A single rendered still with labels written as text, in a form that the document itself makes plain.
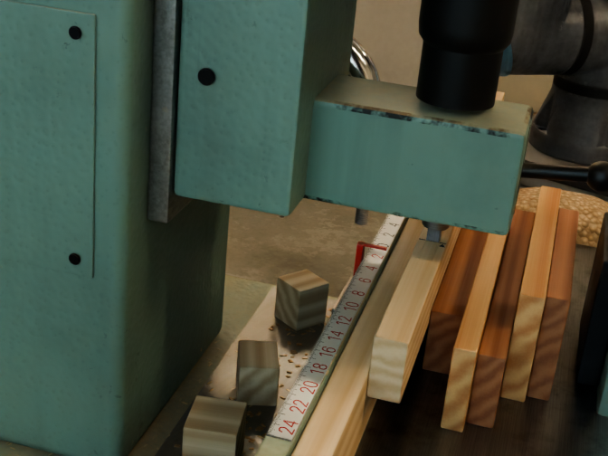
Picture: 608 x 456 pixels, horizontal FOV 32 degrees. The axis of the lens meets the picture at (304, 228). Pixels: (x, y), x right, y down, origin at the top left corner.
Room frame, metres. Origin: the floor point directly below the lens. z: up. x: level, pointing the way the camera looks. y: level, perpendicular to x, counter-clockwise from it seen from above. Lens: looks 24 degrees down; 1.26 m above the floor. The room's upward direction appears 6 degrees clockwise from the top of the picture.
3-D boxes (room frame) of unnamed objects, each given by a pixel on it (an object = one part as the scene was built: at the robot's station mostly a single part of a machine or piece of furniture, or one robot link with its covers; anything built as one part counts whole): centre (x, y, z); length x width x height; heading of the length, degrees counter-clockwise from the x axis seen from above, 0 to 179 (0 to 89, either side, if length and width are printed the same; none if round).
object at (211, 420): (0.62, 0.05, 0.82); 0.04 x 0.04 x 0.04; 85
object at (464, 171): (0.67, -0.07, 1.03); 0.14 x 0.07 x 0.09; 77
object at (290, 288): (0.85, 0.00, 0.82); 0.03 x 0.03 x 0.04; 41
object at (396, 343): (0.79, -0.12, 0.95); 0.55 x 0.02 x 0.04; 167
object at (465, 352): (0.65, -0.13, 0.93); 0.22 x 0.01 x 0.06; 167
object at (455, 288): (0.69, -0.12, 0.92); 0.16 x 0.02 x 0.04; 167
